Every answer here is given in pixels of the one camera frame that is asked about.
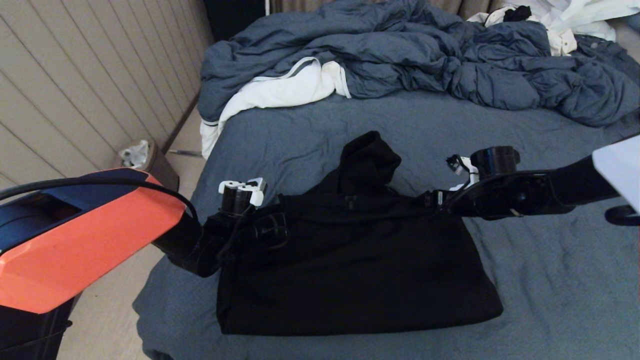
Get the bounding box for black zip hoodie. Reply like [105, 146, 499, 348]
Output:
[216, 131, 505, 337]

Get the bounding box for white clothes pile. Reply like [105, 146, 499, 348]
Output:
[467, 0, 640, 43]

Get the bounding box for blue bed sheet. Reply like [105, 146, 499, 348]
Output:
[132, 90, 640, 360]

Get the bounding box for brown trash bin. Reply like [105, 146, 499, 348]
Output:
[119, 141, 181, 193]

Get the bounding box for white plastic bin liner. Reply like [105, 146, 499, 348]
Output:
[120, 140, 151, 170]

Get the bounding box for cream garment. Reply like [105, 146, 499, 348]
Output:
[547, 29, 577, 57]

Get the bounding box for rumpled blue duvet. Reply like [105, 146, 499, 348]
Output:
[197, 0, 640, 128]

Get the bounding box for blue denim garment with buttons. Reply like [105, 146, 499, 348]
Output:
[574, 34, 640, 81]

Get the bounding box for small black garment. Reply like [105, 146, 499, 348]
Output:
[502, 6, 533, 23]

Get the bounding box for beige curtain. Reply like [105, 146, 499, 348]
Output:
[270, 0, 506, 22]

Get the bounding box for black furniture piece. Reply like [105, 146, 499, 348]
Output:
[202, 0, 268, 43]

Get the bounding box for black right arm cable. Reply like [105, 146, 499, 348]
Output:
[435, 155, 640, 227]

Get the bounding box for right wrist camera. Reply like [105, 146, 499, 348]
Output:
[446, 146, 522, 191]

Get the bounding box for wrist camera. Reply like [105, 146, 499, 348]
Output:
[218, 177, 267, 217]
[446, 146, 522, 191]

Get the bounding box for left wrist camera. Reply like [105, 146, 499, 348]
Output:
[218, 177, 267, 217]

